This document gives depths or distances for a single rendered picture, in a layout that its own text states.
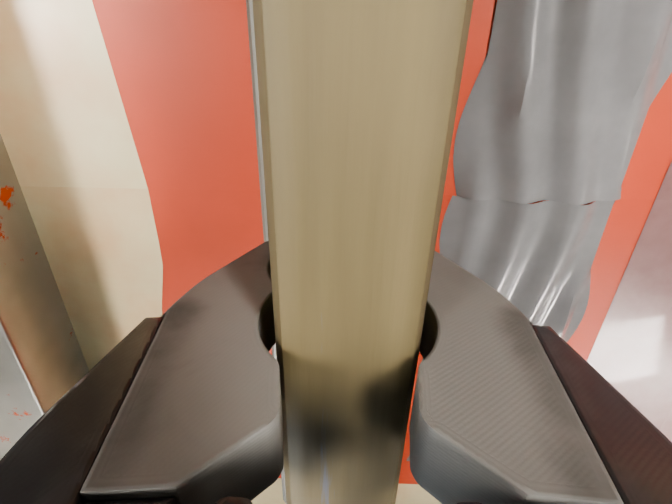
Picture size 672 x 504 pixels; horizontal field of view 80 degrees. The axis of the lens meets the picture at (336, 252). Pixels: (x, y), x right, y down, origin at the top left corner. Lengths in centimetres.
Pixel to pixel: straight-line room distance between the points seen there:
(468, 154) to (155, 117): 12
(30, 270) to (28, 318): 2
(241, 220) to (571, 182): 14
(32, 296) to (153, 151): 9
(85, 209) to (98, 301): 5
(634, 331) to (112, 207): 26
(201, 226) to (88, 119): 6
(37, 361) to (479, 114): 22
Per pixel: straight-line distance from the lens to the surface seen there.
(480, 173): 18
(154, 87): 18
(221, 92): 17
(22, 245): 22
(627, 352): 27
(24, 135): 21
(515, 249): 19
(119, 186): 20
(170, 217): 19
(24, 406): 25
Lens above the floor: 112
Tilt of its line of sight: 61 degrees down
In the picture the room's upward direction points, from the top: 179 degrees counter-clockwise
